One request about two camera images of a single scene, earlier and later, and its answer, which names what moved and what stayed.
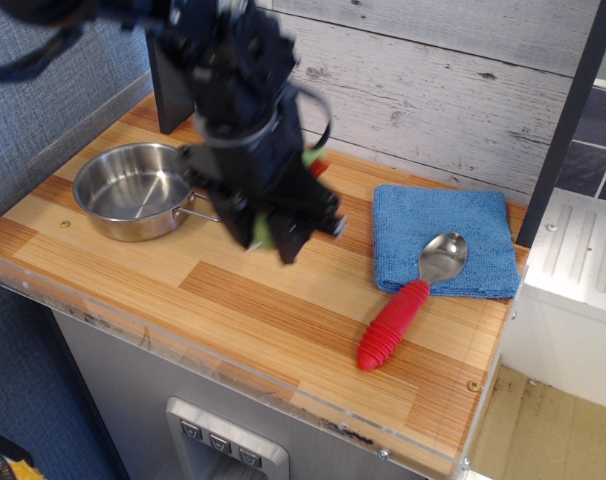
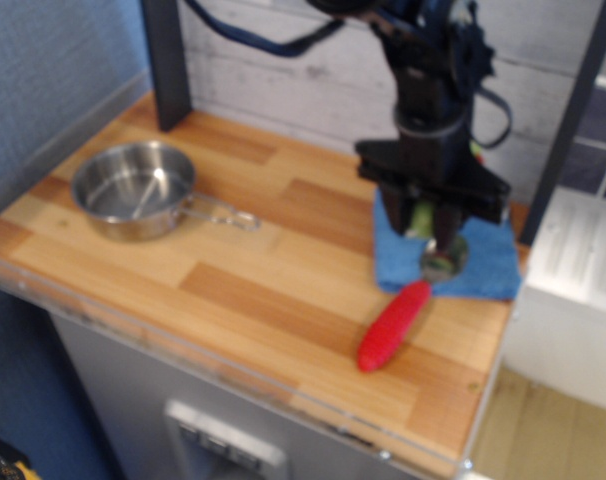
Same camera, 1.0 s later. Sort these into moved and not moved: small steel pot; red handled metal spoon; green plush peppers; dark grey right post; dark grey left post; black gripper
Moved: green plush peppers; black gripper
Not moved: red handled metal spoon; dark grey left post; small steel pot; dark grey right post
